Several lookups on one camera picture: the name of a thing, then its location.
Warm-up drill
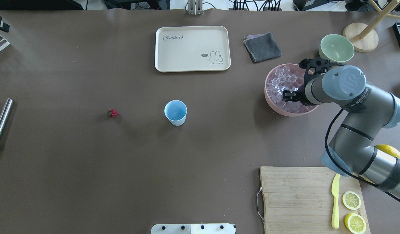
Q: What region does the steel muddler black tip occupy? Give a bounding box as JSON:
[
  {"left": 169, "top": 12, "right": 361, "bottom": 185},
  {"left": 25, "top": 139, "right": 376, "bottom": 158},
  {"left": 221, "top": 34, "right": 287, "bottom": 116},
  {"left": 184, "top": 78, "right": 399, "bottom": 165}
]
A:
[{"left": 0, "top": 99, "right": 14, "bottom": 138}]

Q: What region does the wooden cutting board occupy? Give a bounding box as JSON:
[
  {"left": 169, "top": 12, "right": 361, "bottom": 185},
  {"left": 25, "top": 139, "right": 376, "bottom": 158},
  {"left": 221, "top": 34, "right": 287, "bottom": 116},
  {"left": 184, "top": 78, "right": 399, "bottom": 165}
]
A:
[{"left": 259, "top": 166, "right": 363, "bottom": 234}]

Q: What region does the grey folded cloth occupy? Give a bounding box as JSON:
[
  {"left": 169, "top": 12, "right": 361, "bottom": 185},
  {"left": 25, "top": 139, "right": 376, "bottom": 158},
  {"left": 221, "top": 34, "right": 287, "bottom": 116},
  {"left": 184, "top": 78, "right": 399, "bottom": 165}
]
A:
[{"left": 243, "top": 32, "right": 282, "bottom": 63}]

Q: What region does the pink bowl of ice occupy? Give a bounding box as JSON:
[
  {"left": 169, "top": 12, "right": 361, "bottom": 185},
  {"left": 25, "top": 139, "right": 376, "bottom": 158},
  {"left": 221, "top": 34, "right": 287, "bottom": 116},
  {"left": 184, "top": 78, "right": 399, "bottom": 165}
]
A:
[{"left": 264, "top": 63, "right": 317, "bottom": 117}]

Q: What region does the green ceramic bowl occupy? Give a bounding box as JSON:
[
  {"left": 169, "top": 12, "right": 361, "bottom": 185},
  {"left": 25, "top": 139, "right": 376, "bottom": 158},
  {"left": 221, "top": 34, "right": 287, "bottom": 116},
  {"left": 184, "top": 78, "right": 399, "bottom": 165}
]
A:
[{"left": 318, "top": 34, "right": 355, "bottom": 63}]

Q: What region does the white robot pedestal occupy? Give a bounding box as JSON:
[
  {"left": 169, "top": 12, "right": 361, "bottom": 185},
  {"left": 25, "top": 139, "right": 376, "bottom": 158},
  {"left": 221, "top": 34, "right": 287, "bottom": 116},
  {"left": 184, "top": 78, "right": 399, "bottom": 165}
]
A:
[{"left": 150, "top": 223, "right": 237, "bottom": 234}]

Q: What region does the light blue plastic cup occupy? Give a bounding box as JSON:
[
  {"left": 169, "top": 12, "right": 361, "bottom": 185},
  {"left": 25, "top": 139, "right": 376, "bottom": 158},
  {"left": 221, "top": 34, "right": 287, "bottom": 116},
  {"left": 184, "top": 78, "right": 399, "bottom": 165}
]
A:
[{"left": 164, "top": 100, "right": 187, "bottom": 126}]

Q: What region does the whole yellow lemon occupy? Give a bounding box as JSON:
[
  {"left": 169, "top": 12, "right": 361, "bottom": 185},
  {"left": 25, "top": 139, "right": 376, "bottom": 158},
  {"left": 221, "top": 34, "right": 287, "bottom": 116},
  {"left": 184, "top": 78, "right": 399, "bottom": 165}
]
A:
[{"left": 374, "top": 144, "right": 400, "bottom": 159}]

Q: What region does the red strawberry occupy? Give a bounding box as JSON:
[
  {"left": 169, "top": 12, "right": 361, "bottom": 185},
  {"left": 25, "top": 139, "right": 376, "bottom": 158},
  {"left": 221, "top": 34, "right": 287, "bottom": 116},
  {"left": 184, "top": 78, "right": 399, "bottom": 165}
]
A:
[{"left": 108, "top": 109, "right": 119, "bottom": 118}]

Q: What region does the half lemon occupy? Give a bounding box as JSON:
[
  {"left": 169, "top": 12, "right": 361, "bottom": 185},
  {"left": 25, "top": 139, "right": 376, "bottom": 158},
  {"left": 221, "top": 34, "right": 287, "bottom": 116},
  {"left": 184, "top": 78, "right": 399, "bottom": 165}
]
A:
[{"left": 344, "top": 213, "right": 367, "bottom": 234}]

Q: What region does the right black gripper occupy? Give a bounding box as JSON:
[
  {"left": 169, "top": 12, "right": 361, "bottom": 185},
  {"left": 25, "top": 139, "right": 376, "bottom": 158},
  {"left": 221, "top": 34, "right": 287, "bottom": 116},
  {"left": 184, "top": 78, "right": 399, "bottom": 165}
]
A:
[{"left": 283, "top": 58, "right": 344, "bottom": 106}]

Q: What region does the cream rabbit tray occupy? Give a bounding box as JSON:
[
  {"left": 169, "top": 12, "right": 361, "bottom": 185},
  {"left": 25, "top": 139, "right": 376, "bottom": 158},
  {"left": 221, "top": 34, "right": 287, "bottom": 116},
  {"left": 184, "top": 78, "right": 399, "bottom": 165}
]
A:
[{"left": 154, "top": 26, "right": 231, "bottom": 72}]

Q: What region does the wooden stand round base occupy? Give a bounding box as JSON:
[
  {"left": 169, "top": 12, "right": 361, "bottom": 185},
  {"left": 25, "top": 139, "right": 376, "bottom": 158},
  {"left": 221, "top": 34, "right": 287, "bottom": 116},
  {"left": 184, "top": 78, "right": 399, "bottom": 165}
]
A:
[{"left": 342, "top": 0, "right": 400, "bottom": 53}]

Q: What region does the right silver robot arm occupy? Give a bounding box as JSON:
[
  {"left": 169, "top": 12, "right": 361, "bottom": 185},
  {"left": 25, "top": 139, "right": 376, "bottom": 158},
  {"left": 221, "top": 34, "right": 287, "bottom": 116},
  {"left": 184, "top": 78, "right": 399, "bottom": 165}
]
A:
[{"left": 283, "top": 57, "right": 400, "bottom": 202}]

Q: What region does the lemon slice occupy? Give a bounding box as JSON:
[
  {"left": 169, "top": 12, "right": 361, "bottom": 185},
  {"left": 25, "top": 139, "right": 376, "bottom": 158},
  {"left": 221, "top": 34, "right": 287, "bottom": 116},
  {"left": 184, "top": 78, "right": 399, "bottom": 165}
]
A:
[{"left": 342, "top": 191, "right": 362, "bottom": 210}]

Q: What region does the yellow plastic knife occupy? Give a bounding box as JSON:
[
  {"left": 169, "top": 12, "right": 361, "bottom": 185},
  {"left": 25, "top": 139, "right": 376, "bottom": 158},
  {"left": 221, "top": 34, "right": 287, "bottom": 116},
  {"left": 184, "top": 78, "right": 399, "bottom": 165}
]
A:
[{"left": 331, "top": 174, "right": 341, "bottom": 229}]

